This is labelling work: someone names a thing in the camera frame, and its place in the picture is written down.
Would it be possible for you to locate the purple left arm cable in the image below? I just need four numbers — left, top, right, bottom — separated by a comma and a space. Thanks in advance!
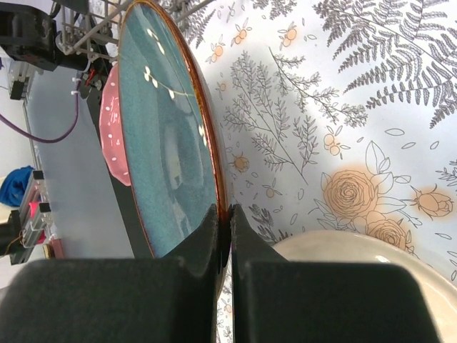
0, 64, 85, 144

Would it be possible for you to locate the cream and green plate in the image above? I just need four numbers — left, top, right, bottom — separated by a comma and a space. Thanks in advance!
273, 231, 456, 342

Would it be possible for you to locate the black base bar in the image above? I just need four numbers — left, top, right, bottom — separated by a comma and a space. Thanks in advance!
81, 42, 154, 258

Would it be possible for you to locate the pink dotted plate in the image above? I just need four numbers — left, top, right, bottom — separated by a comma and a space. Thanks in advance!
99, 64, 131, 187

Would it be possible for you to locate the dark teal plate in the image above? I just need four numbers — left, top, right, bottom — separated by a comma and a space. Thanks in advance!
116, 0, 229, 301

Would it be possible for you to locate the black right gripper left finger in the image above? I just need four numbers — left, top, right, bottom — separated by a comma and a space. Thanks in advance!
1, 207, 219, 342

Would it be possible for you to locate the aluminium rail frame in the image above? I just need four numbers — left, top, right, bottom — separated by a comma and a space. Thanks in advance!
1, 57, 53, 265

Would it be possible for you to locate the floral tablecloth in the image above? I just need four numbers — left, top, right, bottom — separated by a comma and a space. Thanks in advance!
153, 0, 457, 343

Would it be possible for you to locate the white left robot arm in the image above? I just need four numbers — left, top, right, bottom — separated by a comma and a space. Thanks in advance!
1, 2, 88, 71

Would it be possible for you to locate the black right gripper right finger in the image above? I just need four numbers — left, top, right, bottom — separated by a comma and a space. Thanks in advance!
231, 205, 438, 342

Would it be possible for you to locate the grey wire dish rack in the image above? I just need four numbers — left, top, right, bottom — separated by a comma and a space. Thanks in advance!
50, 1, 214, 61

